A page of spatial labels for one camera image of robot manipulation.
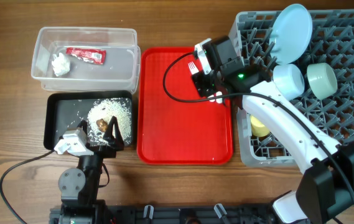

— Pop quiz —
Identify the food scraps and rice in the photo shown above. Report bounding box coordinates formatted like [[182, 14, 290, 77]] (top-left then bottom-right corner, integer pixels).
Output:
[[67, 98, 133, 146]]

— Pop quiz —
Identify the white plastic spoon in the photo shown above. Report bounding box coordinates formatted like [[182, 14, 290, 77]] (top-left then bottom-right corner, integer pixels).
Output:
[[216, 91, 223, 104]]

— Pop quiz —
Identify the yellow plastic cup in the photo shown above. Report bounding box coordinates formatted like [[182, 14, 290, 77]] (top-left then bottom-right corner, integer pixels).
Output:
[[250, 115, 270, 138]]

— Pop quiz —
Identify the light blue bowl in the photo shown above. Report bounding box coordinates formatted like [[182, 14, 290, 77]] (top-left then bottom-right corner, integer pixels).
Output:
[[272, 64, 305, 100]]

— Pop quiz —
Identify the light blue plate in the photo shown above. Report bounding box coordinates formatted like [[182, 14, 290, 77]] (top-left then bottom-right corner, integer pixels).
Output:
[[269, 4, 313, 65]]

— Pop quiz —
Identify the mint green bowl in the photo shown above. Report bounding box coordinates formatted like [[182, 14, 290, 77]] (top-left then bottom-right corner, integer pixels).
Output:
[[307, 63, 338, 100]]

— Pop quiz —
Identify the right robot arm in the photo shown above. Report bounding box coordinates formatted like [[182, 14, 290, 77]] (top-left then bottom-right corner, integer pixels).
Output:
[[192, 36, 354, 223]]

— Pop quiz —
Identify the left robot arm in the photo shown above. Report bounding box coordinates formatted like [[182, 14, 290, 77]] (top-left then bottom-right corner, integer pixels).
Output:
[[54, 116, 124, 220]]

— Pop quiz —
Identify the black waste tray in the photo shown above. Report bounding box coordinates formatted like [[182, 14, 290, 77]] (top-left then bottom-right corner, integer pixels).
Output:
[[44, 90, 134, 150]]

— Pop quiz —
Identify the clear plastic waste bin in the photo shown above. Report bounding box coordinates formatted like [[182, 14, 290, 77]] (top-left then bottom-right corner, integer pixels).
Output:
[[31, 27, 141, 93]]

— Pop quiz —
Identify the grey dishwasher rack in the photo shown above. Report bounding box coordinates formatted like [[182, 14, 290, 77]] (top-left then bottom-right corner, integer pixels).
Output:
[[229, 9, 354, 166]]

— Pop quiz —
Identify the red serving tray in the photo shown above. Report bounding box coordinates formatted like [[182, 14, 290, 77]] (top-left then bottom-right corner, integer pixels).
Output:
[[137, 47, 233, 166]]

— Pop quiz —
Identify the crumpled white tissue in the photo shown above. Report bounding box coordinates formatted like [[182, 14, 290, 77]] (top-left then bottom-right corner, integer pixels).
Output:
[[51, 52, 70, 77]]

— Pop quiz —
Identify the red snack wrapper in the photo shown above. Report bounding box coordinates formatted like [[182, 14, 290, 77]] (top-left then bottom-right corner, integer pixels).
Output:
[[66, 47, 106, 65]]

